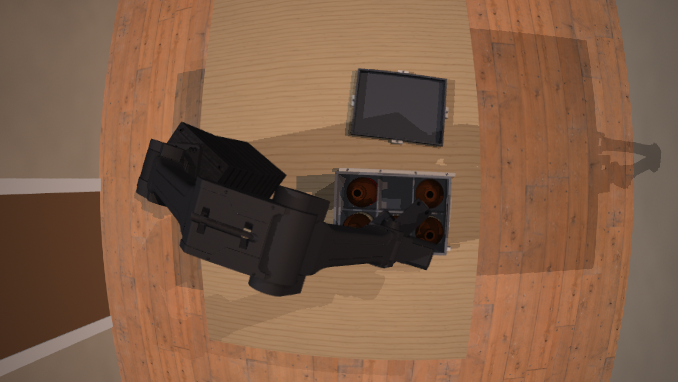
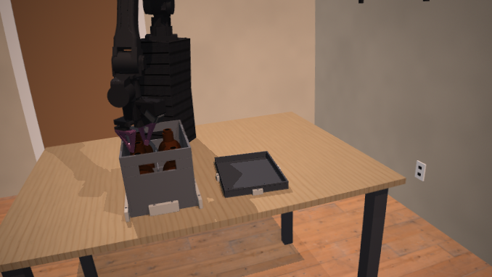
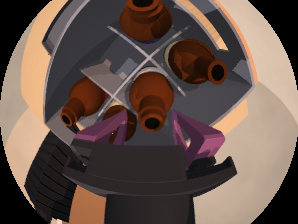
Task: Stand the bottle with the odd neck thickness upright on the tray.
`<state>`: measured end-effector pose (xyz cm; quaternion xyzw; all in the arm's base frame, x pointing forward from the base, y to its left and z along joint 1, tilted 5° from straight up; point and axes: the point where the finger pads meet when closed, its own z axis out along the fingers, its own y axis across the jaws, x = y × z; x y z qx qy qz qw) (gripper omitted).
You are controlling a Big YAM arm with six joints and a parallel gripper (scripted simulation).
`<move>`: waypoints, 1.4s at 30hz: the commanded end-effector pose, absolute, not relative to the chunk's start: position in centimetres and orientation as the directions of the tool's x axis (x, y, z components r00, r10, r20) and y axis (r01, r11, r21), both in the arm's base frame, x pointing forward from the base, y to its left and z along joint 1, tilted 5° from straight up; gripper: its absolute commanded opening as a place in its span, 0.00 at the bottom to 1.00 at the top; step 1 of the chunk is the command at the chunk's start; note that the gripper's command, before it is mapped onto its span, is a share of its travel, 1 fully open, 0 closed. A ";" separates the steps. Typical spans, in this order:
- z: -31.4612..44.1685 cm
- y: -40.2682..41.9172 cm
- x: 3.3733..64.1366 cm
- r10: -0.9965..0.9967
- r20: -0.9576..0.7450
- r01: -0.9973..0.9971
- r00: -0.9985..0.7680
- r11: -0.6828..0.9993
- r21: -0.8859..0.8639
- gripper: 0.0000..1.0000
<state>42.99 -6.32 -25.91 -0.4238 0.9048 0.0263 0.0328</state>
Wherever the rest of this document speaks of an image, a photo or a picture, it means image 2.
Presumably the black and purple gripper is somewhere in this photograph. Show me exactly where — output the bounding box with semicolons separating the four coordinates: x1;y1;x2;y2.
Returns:
114;107;156;153

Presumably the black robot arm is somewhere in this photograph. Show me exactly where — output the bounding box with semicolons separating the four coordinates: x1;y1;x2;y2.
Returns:
107;0;178;124

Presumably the brown ceramic bottle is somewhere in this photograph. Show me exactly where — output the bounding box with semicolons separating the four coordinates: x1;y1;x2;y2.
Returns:
163;146;178;171

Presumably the brown bottle with cream label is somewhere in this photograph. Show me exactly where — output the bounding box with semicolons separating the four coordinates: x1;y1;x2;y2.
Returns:
133;152;154;174

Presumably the dark grey divided crate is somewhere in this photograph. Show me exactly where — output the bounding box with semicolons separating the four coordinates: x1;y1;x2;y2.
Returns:
119;120;198;218

